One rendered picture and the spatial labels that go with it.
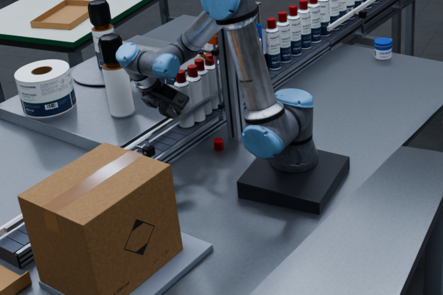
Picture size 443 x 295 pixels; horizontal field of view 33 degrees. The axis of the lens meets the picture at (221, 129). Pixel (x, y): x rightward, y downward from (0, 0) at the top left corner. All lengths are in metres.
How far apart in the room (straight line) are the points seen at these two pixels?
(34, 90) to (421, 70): 1.47
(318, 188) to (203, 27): 0.58
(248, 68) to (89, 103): 0.98
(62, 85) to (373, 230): 1.28
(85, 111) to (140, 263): 1.00
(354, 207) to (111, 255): 0.74
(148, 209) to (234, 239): 0.32
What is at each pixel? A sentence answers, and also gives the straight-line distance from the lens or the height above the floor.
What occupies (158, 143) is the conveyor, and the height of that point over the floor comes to 0.88.
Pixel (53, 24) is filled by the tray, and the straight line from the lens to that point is 3.90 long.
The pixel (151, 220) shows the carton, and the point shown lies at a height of 1.01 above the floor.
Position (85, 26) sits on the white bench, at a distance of 3.87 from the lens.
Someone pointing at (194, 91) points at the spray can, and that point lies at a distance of 2.51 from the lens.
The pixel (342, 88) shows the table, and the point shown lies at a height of 0.83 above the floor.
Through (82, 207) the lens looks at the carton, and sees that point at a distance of 1.77.
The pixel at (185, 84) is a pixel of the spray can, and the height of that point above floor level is 1.04.
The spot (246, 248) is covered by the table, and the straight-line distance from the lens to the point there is 2.03.
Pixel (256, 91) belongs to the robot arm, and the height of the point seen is 1.20.
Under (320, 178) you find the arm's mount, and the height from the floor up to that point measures 0.88.
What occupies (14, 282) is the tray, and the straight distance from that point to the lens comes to 2.03.
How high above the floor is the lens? 2.07
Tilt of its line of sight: 28 degrees down
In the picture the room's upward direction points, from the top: 6 degrees counter-clockwise
